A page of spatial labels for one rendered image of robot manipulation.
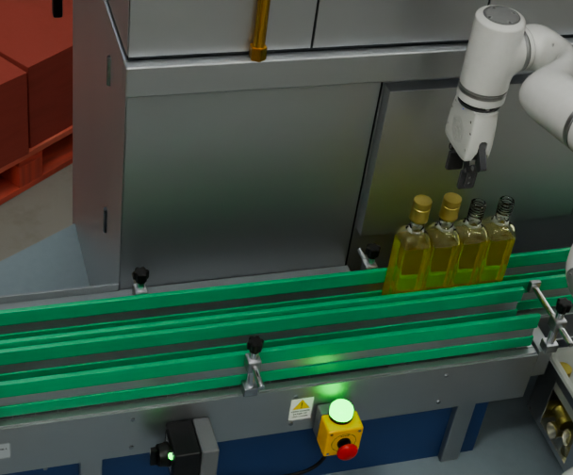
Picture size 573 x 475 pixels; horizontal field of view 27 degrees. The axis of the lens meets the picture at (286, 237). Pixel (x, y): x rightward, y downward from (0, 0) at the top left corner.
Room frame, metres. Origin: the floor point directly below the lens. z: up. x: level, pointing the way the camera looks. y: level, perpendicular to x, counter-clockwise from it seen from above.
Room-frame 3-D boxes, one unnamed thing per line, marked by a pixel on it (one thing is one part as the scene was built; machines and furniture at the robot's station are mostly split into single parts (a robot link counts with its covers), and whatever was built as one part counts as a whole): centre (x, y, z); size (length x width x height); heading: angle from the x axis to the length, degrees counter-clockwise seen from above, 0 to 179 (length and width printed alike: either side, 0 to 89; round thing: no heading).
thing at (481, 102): (1.73, -0.29, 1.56); 0.09 x 0.08 x 0.03; 21
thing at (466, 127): (1.73, -0.29, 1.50); 0.10 x 0.07 x 0.11; 21
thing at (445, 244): (1.73, -0.29, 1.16); 0.06 x 0.06 x 0.21; 21
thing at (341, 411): (1.47, -0.15, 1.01); 0.04 x 0.04 x 0.03
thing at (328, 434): (1.47, -0.15, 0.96); 0.07 x 0.07 x 0.07; 22
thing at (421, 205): (1.71, -0.23, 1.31); 0.04 x 0.04 x 0.04
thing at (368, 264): (1.76, -0.16, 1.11); 0.07 x 0.04 x 0.13; 22
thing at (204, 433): (1.36, 0.11, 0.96); 0.08 x 0.08 x 0.08; 22
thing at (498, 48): (1.73, -0.29, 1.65); 0.09 x 0.08 x 0.13; 121
